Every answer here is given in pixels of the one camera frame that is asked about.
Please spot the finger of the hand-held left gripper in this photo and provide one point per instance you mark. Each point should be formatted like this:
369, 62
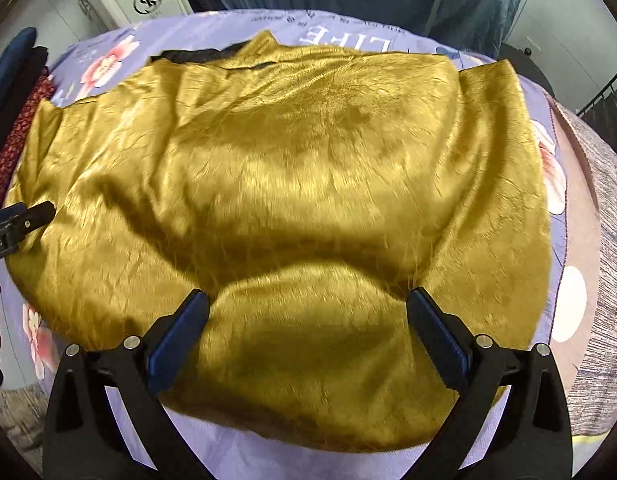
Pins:
38, 215

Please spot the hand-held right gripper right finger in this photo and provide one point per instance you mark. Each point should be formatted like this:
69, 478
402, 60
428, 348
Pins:
438, 340

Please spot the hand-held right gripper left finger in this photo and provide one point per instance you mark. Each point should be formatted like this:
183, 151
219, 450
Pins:
181, 340

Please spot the gold satin garment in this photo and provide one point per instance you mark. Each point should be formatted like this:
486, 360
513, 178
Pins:
298, 220

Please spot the red patterned folded garment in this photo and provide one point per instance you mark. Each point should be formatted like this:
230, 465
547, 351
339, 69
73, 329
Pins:
13, 135

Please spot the black folded garment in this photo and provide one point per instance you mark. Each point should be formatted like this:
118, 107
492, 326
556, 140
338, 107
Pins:
26, 77

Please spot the navy folded garment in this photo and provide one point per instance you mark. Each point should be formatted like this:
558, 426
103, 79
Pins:
8, 67

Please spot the grey knit blanket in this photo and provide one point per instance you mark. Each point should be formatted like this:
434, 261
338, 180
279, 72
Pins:
605, 240

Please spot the black metal rack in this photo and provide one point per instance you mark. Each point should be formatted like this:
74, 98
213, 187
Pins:
605, 105

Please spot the purple floral bedsheet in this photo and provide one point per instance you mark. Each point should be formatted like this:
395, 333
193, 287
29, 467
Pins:
338, 35

